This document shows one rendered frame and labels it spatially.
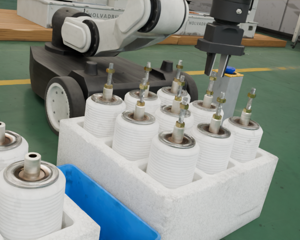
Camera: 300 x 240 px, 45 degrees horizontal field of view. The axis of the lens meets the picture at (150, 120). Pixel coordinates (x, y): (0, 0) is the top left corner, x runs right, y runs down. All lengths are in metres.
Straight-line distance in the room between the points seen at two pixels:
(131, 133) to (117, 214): 0.17
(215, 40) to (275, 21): 5.63
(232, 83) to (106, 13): 2.07
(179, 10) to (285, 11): 5.30
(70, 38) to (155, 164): 0.91
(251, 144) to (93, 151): 0.36
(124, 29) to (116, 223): 0.67
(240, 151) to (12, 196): 0.54
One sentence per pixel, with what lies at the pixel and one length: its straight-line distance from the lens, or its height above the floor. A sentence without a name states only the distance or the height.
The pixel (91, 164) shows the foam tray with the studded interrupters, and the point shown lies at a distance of 0.83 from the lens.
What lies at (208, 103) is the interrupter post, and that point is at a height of 0.26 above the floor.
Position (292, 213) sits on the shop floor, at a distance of 1.11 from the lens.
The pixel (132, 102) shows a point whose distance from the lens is 0.91.
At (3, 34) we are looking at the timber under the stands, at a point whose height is 0.04.
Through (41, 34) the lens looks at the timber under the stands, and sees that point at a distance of 2.72.
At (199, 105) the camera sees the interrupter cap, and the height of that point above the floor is 0.25.
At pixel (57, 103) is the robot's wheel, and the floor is 0.10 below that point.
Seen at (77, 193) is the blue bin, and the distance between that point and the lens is 0.85.
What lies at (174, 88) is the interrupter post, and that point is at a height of 0.26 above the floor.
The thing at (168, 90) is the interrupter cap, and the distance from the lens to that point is 1.03.
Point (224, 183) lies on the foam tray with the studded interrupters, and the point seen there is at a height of 0.17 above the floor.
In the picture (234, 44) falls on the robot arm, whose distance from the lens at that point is 0.91.
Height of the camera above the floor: 0.53
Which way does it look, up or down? 21 degrees down
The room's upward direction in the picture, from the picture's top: 10 degrees clockwise
